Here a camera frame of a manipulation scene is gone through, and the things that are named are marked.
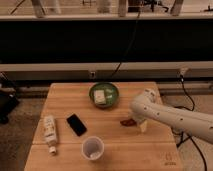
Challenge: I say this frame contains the clear plastic cup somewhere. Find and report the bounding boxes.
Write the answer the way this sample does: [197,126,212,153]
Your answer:
[81,136,105,161]

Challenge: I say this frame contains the black hanging cable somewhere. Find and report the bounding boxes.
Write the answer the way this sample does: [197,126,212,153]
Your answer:
[105,6,143,83]

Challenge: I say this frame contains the black smartphone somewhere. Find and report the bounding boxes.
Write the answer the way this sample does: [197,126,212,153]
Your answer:
[67,114,87,136]

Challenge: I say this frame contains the dark object at left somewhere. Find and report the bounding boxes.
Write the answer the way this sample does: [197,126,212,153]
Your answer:
[0,72,19,124]

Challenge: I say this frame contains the green bowl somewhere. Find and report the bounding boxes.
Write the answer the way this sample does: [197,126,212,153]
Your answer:
[89,82,119,108]

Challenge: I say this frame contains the white plastic bottle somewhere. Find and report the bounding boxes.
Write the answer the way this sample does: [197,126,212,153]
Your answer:
[43,115,57,155]

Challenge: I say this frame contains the white block in bowl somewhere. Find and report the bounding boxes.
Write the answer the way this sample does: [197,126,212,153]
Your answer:
[94,90,106,104]

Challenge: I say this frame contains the black floor cables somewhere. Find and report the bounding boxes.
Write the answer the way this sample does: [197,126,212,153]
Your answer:
[171,74,208,171]

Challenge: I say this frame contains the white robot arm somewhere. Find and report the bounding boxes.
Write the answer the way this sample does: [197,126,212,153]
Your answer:
[130,89,213,144]

